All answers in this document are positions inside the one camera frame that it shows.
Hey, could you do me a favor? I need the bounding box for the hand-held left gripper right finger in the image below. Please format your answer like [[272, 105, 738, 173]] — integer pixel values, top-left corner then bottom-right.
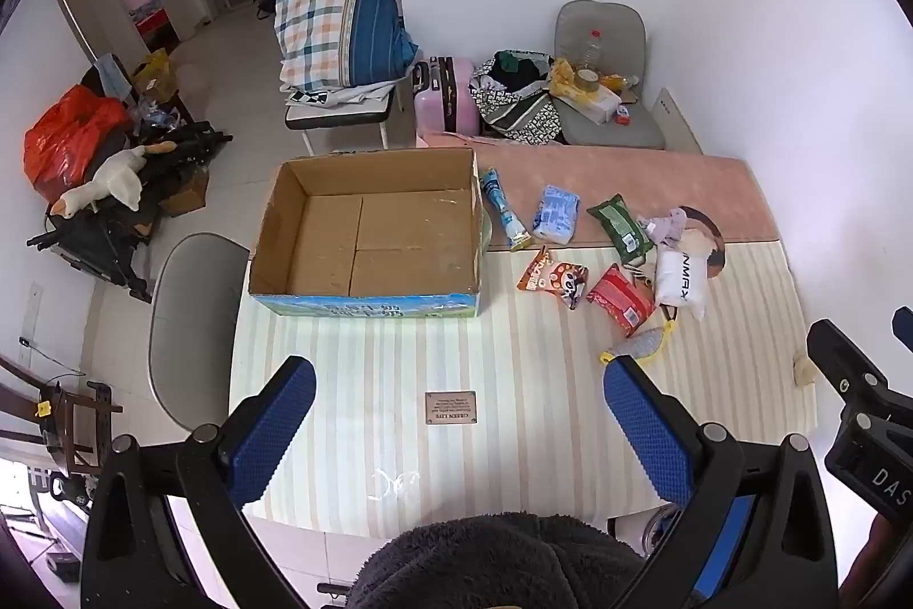
[[603, 356, 839, 609]]

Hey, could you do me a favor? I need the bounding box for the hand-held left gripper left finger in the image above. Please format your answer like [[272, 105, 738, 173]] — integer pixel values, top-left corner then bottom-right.
[[80, 356, 318, 609]]

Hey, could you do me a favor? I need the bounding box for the silver yellow-edged packet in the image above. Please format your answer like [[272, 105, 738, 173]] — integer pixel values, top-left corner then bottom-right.
[[597, 324, 675, 365]]

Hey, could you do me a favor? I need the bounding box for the red snack packet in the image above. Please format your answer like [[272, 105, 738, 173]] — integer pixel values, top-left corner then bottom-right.
[[586, 263, 657, 339]]

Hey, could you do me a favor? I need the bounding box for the white soft packet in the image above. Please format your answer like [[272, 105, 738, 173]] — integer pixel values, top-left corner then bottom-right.
[[652, 245, 710, 322]]

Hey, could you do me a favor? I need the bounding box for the orange snack packet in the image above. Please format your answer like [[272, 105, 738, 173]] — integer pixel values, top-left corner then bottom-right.
[[516, 247, 590, 312]]

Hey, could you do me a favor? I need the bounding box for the small pink-white packet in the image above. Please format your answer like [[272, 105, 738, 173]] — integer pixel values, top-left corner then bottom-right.
[[637, 208, 689, 246]]

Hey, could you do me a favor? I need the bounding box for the green wet wipes pack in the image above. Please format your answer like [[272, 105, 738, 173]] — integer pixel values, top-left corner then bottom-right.
[[586, 193, 656, 266]]

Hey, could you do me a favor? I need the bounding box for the light blue tissue pack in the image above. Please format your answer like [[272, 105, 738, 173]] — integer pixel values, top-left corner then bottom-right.
[[529, 184, 582, 244]]

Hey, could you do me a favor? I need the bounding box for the long blue pouch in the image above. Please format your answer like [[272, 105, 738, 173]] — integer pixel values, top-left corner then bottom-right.
[[479, 168, 535, 253]]

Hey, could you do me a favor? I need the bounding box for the person's right forearm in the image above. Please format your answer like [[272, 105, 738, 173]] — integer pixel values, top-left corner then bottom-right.
[[842, 509, 913, 609]]

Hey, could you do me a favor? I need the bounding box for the grey plastic chair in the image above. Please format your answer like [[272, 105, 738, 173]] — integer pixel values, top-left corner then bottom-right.
[[147, 232, 251, 431]]

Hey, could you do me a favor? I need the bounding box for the dark fleece clothing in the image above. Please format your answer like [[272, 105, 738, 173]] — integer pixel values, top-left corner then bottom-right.
[[344, 513, 647, 609]]

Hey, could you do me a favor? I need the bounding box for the dark wooden chair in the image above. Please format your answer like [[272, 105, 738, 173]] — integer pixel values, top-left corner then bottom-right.
[[0, 352, 126, 489]]

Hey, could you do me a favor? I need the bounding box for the small brown cardboard box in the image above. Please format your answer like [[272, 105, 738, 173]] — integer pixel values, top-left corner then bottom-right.
[[160, 170, 210, 217]]

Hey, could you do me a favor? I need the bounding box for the white leaning board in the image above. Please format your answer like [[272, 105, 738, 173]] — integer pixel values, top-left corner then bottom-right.
[[645, 87, 704, 154]]

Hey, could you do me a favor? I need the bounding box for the white goose plush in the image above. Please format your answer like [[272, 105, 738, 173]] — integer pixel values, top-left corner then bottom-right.
[[57, 144, 176, 219]]

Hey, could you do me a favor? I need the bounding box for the pile of black tripods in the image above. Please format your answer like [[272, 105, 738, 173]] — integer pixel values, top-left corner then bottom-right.
[[27, 120, 235, 303]]

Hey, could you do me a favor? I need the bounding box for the white bench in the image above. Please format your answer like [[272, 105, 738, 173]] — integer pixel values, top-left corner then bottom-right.
[[284, 81, 398, 157]]

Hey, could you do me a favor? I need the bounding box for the white flat box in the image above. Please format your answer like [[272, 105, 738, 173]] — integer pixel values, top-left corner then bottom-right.
[[552, 81, 621, 125]]

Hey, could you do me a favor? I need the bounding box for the black white patterned bag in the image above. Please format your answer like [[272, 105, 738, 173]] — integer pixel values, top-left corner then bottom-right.
[[469, 51, 568, 146]]

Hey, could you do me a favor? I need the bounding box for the red plastic bag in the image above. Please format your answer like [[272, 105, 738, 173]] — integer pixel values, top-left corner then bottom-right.
[[23, 84, 133, 203]]

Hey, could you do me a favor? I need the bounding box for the yellow plastic bag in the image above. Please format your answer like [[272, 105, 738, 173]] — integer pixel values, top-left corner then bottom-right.
[[549, 58, 579, 96]]

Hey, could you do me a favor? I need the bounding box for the yellow brown bag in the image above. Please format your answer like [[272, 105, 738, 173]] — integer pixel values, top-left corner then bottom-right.
[[132, 49, 176, 100]]

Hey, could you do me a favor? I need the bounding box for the pink suitcase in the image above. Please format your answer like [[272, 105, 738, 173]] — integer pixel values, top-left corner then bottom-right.
[[412, 56, 480, 138]]

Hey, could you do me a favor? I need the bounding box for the grey cushioned chair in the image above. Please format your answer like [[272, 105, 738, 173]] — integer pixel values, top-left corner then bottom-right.
[[552, 0, 668, 151]]

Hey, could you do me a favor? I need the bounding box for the plaid folded bedding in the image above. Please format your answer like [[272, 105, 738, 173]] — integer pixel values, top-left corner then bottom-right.
[[274, 0, 421, 91]]

